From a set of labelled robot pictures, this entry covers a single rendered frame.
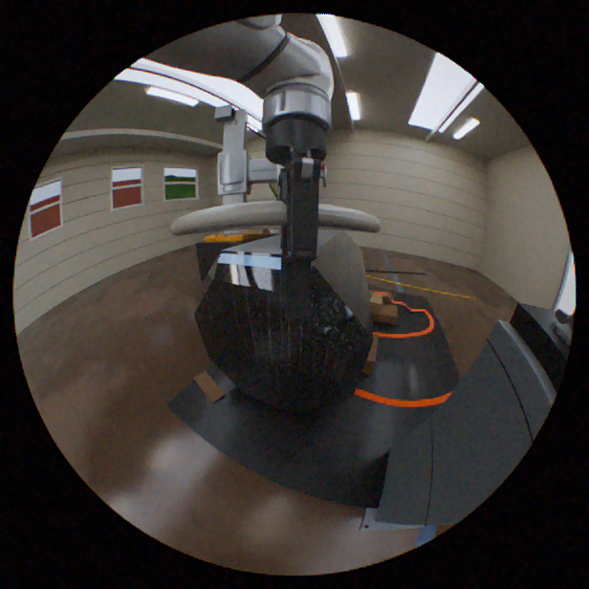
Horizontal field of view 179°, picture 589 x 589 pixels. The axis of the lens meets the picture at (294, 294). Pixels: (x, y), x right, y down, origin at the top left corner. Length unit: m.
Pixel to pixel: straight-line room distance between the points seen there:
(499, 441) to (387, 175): 6.05
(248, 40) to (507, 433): 0.65
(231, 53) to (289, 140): 0.13
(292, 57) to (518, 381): 0.59
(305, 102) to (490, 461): 0.64
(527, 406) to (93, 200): 6.93
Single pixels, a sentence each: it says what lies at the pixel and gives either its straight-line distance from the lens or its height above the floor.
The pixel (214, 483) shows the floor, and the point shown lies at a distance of 1.01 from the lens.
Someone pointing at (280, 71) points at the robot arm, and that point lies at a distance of 0.26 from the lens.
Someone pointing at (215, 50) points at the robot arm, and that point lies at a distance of 0.24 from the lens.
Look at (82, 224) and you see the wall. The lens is 6.39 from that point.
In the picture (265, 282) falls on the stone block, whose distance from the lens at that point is 0.51.
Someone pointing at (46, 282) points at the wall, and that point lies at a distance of 6.44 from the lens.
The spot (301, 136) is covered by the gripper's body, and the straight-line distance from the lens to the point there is 0.21.
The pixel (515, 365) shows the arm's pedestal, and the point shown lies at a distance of 0.46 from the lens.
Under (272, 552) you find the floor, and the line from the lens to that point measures 1.00.
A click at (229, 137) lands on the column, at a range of 1.86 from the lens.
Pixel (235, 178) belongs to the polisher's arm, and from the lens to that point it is 1.63.
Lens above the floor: 0.95
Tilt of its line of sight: 26 degrees down
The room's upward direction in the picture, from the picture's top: straight up
